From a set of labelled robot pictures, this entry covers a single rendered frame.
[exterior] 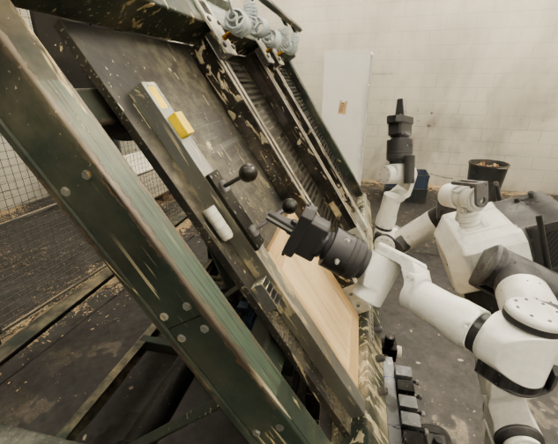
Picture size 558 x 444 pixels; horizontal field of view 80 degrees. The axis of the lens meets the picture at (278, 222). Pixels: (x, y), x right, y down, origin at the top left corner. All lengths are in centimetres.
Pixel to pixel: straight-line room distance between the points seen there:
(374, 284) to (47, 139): 60
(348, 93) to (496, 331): 442
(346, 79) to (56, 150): 446
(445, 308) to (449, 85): 575
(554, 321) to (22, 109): 78
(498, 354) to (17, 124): 76
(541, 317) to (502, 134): 595
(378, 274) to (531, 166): 610
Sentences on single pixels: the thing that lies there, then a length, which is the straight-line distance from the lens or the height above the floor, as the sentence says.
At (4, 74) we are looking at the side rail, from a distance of 61.
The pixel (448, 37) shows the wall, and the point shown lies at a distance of 628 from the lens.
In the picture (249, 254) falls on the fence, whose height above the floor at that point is 134.
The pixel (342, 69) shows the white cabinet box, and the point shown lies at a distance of 487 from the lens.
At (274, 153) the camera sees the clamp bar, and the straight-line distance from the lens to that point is 112.
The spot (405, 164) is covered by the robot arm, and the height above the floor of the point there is 144.
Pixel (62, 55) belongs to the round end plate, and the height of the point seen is 178.
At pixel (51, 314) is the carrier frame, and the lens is 177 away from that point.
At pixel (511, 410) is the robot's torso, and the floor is 74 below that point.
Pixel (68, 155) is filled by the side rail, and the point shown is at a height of 161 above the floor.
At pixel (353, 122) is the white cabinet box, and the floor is 117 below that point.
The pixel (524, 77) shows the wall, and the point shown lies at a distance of 646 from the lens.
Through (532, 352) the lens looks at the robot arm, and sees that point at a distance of 61.
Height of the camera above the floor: 170
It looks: 23 degrees down
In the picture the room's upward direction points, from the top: straight up
